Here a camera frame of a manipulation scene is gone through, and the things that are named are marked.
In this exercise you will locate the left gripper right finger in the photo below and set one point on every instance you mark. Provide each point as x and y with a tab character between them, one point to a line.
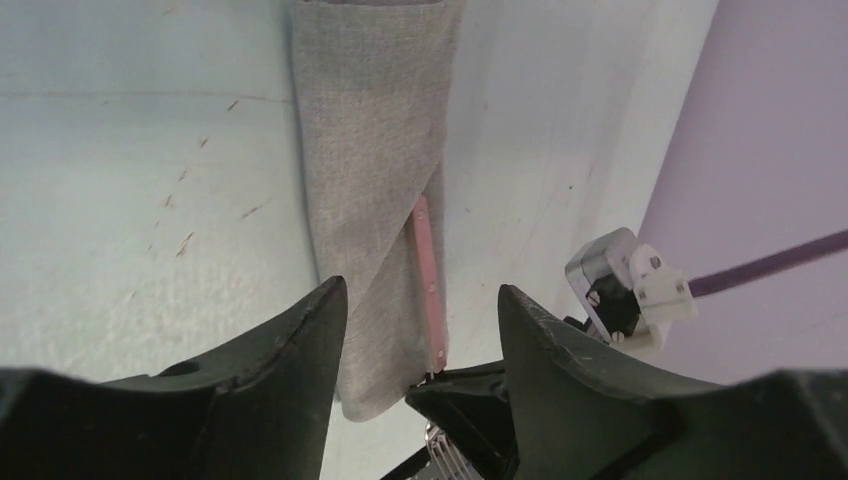
583	410

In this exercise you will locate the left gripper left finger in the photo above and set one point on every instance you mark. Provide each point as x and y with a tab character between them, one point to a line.
255	407

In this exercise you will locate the grey cloth napkin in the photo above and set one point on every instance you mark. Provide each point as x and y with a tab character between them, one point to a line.
372	81

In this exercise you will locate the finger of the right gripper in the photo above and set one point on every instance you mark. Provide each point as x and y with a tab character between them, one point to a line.
471	405

